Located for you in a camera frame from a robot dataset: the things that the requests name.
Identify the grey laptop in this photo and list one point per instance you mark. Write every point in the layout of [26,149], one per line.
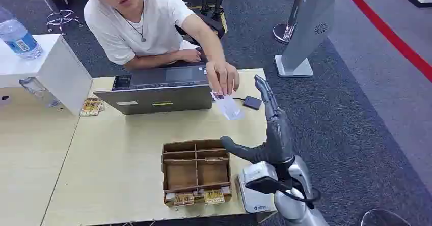
[158,98]

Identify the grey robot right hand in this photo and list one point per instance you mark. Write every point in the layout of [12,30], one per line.
[278,133]

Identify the yellow card stack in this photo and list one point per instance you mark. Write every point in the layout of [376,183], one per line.
[184,199]
[214,197]

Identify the person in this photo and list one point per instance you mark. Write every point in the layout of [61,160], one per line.
[145,18]

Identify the white card with photo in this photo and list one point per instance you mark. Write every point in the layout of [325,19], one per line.
[231,108]

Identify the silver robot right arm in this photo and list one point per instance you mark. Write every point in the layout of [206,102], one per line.
[295,207]

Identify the wooden card box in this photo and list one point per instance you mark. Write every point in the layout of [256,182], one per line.
[195,174]

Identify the clear glass dome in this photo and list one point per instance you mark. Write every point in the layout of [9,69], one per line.
[381,219]

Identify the small black external drive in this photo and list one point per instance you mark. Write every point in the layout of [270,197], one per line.
[252,102]

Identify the yellow card pile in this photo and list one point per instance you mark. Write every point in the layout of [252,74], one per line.
[91,107]

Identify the grey standing kiosk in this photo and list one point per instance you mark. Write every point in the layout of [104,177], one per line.
[310,25]

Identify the black chair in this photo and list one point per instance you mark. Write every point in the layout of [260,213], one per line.
[212,23]

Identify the water bottle with blue label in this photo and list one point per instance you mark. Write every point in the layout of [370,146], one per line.
[20,39]

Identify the person's left hand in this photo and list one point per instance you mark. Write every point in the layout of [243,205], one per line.
[221,74]

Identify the white cabinet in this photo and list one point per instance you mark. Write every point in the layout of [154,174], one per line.
[60,72]

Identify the person's right hand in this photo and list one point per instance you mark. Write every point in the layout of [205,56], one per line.
[189,56]

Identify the chrome stanchion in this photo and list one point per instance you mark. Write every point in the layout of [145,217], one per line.
[283,32]

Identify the clear empty bottle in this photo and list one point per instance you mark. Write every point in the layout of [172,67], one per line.
[38,91]

